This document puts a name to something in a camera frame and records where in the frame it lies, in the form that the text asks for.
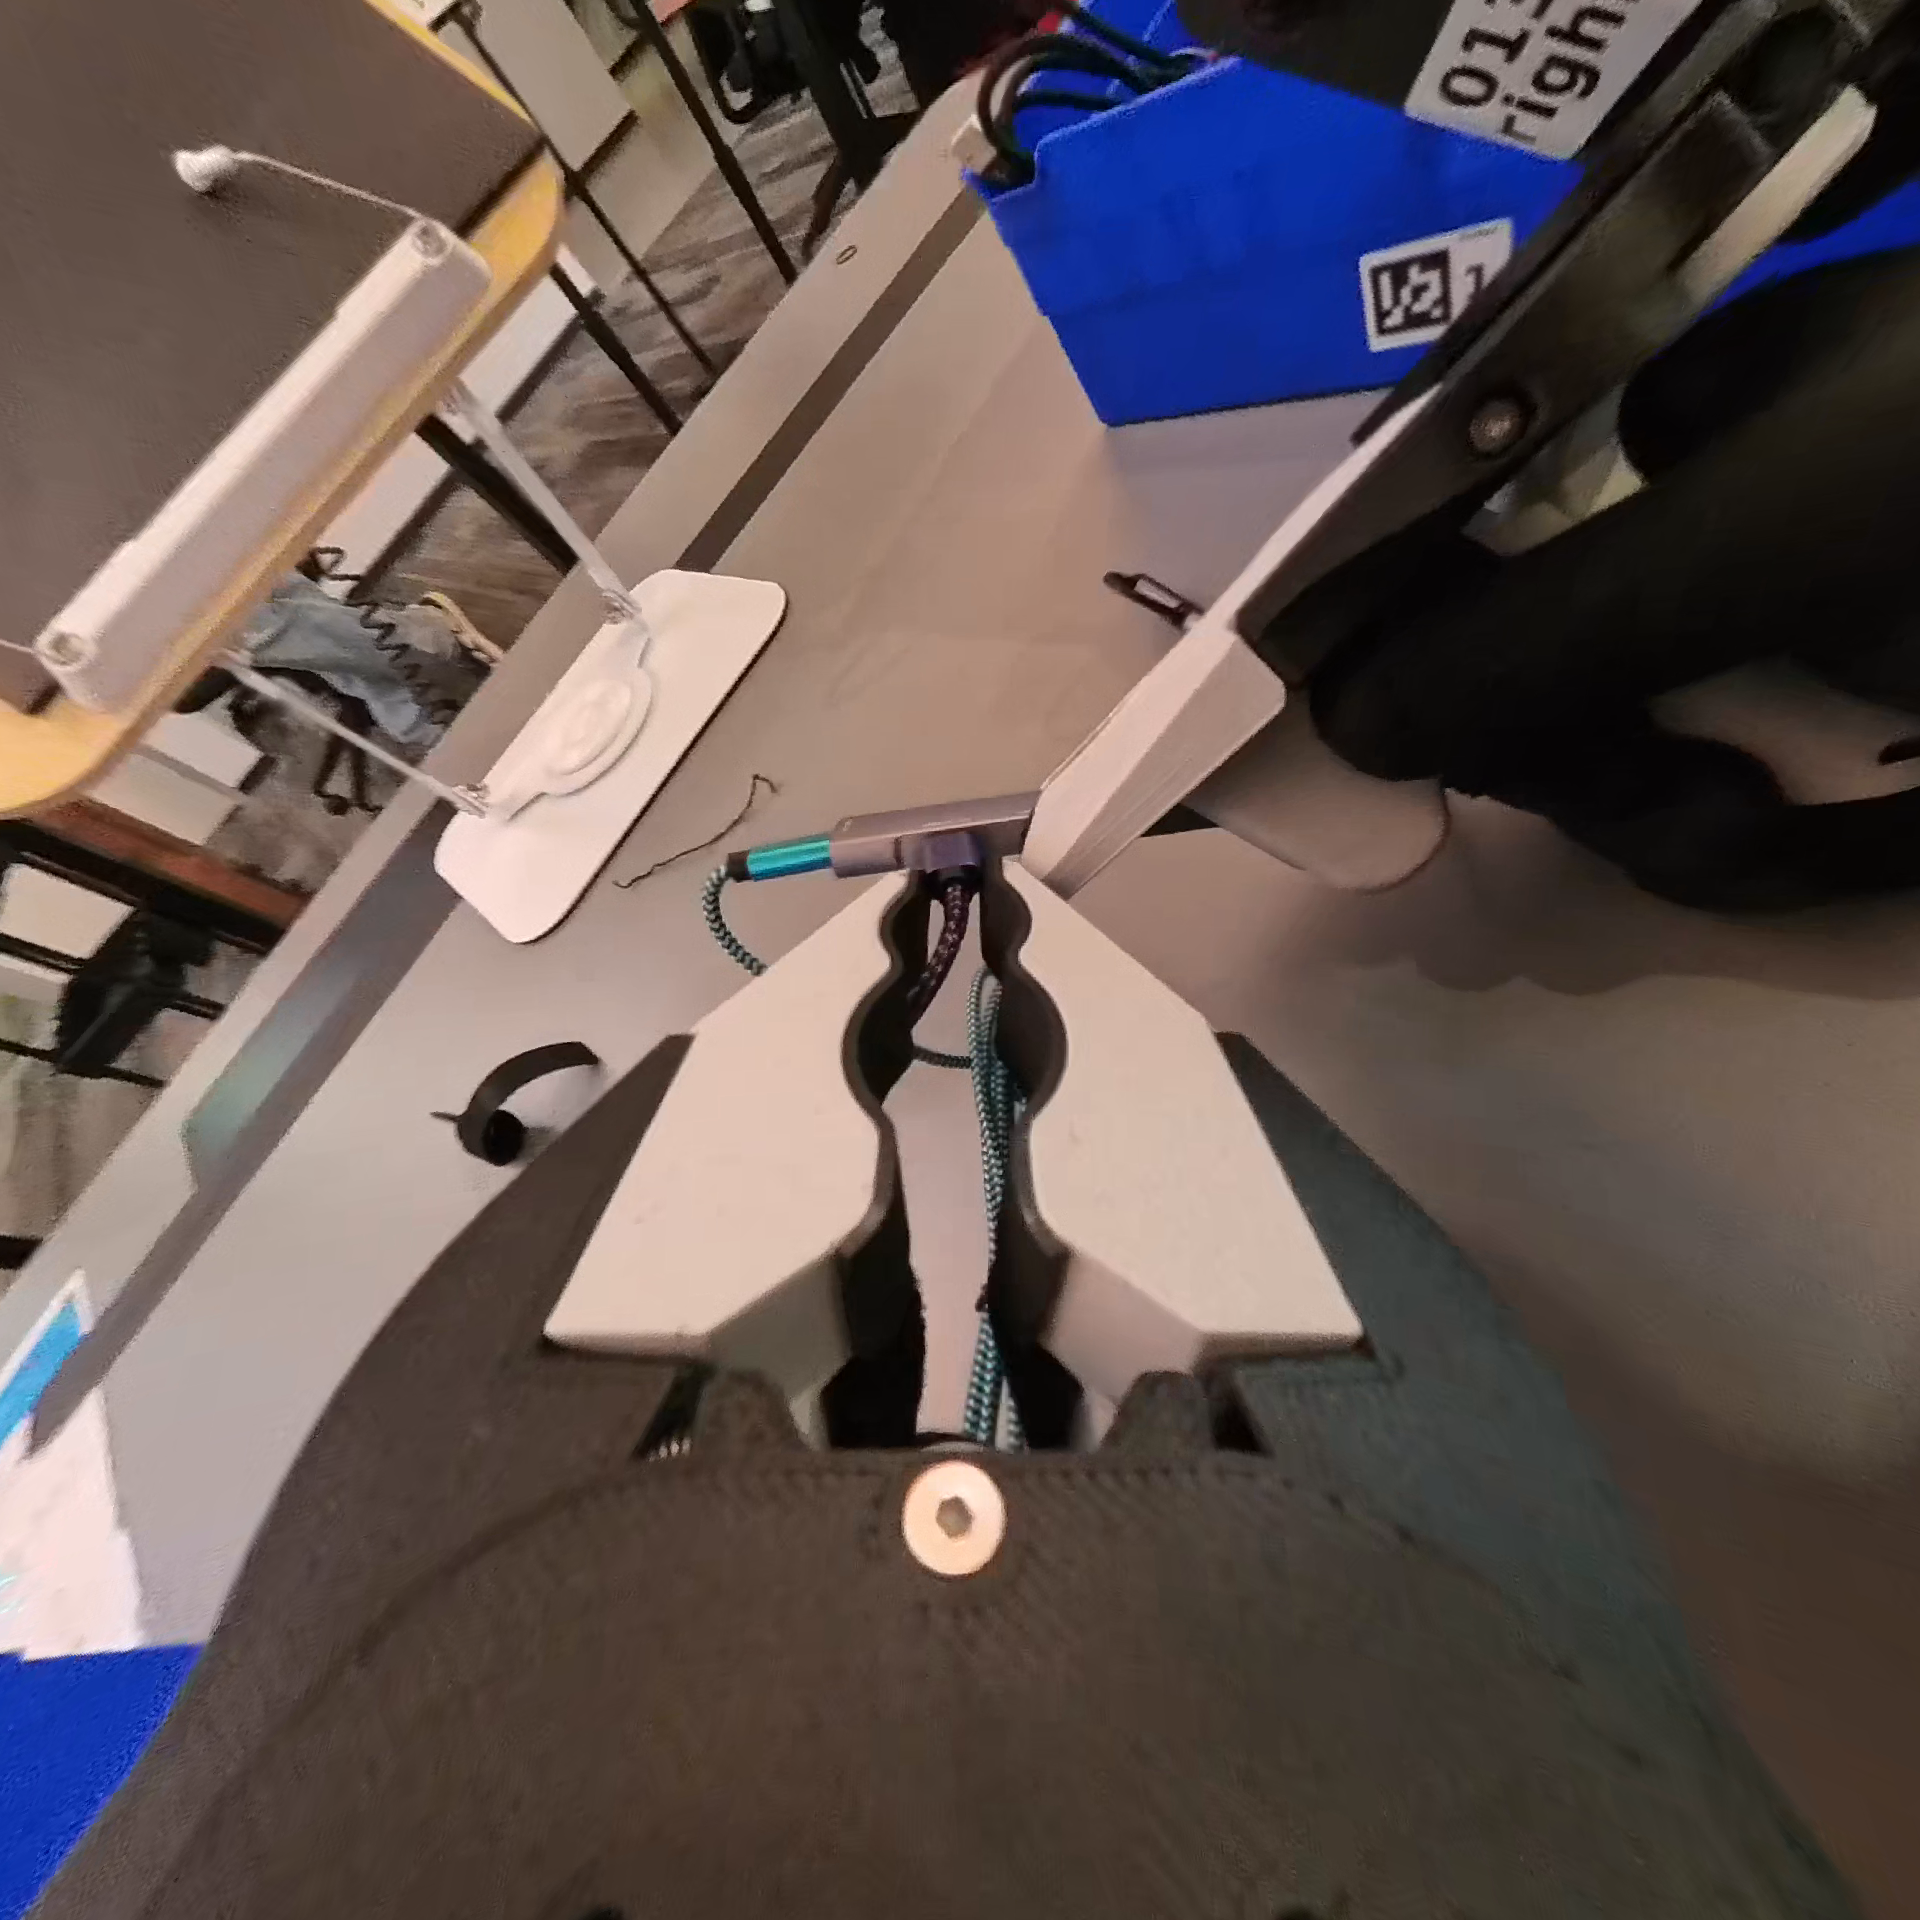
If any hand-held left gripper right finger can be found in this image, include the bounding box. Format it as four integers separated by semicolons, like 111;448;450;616
992;874;1373;1400

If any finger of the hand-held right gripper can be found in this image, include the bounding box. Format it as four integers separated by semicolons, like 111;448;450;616
1039;385;1471;897

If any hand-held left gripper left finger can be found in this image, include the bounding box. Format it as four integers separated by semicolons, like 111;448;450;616
540;882;911;1393

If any purple braided usb cable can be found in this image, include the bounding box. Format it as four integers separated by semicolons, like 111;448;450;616
882;828;992;1073

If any grey usb hub with cable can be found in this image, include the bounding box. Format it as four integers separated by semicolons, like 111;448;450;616
829;569;1206;874

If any teal braided usb cable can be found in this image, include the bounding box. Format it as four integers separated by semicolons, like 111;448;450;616
696;835;1043;1452

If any blue bin with square tag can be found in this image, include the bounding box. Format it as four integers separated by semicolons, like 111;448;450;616
959;0;1920;432

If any black braided cable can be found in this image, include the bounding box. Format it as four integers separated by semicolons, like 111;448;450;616
977;27;1206;187

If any person's right hand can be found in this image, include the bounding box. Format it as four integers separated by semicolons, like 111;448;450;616
1303;316;1920;919

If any black thread scrap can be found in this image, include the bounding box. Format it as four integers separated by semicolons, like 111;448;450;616
612;772;783;891

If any white stand with clear arms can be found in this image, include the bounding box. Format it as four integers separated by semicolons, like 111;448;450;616
226;381;794;946

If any white printed paper sheet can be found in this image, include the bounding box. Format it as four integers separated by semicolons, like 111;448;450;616
0;1275;149;1662

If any dark board with wooden rim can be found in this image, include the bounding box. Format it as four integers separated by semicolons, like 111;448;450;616
0;0;569;822

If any black velcro strap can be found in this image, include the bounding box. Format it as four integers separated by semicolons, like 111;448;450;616
427;1037;604;1167

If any dark table cable hatch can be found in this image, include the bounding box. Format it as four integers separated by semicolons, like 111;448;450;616
179;858;459;1195

